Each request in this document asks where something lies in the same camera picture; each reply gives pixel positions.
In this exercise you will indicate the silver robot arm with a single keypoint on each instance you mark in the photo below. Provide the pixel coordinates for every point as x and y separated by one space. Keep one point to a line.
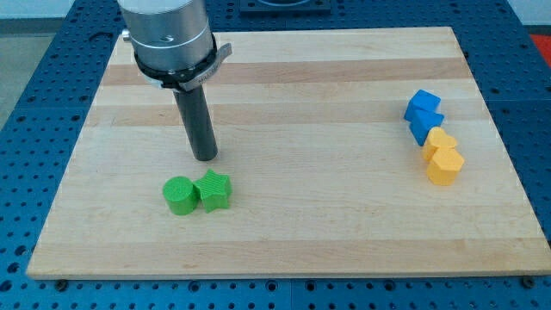
172 41

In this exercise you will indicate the wooden board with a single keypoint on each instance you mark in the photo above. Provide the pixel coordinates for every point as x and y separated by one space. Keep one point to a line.
327 178

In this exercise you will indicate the green star block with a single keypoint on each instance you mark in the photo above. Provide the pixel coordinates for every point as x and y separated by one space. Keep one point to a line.
214 190

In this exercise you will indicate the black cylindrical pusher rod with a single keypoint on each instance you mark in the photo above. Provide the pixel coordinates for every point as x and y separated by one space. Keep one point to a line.
192 106

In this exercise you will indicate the green cylinder block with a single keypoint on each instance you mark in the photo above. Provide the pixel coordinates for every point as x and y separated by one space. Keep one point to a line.
180 195

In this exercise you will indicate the blue triangular block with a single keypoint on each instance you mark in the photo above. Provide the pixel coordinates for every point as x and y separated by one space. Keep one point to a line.
422 122

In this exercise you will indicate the blue cube block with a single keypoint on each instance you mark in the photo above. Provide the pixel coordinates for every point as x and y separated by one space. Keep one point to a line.
423 100

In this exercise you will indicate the yellow heart block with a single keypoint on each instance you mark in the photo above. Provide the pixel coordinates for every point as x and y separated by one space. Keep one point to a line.
437 138

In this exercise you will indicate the yellow hexagon block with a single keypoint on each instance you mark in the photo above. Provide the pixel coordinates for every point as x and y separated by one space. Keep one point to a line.
444 166

